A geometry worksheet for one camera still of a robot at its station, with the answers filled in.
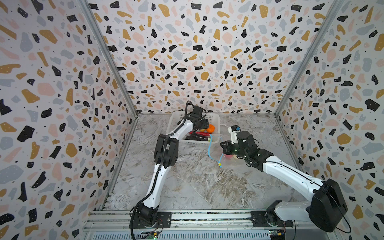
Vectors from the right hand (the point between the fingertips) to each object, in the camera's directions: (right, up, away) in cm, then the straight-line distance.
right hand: (218, 141), depth 80 cm
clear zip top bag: (0, -9, +20) cm, 22 cm away
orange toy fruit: (-2, +6, +28) cm, 29 cm away
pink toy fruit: (+6, -8, +3) cm, 11 cm away
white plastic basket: (0, +13, +31) cm, 33 cm away
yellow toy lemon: (-8, +5, +28) cm, 29 cm away
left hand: (-6, +11, +25) cm, 28 cm away
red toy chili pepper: (-8, +3, +26) cm, 27 cm away
